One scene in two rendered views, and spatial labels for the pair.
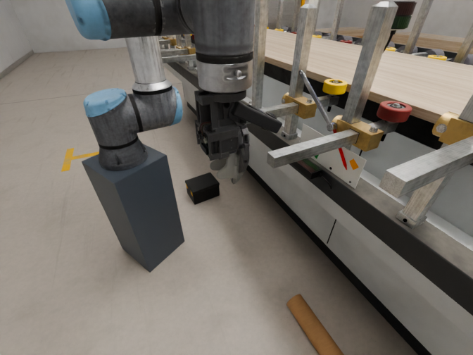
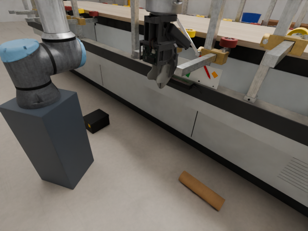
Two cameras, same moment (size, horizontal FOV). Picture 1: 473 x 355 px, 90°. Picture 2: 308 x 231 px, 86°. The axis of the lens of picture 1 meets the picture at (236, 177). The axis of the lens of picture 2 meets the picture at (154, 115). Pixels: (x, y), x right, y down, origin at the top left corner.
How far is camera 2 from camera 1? 23 cm
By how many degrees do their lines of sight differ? 18
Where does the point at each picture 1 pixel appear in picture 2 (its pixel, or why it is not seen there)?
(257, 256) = (149, 156)
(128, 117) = (44, 61)
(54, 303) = not seen: outside the picture
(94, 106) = (13, 52)
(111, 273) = (38, 200)
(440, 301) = (270, 139)
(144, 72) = (54, 24)
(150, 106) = (61, 52)
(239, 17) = not seen: outside the picture
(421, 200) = (256, 85)
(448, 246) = (272, 107)
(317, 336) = (202, 190)
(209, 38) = not seen: outside the picture
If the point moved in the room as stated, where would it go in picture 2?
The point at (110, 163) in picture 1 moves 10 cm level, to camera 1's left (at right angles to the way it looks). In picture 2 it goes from (31, 102) to (4, 106)
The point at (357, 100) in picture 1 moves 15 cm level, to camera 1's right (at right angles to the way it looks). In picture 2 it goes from (213, 34) to (239, 33)
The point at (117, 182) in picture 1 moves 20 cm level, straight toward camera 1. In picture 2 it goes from (43, 115) to (68, 135)
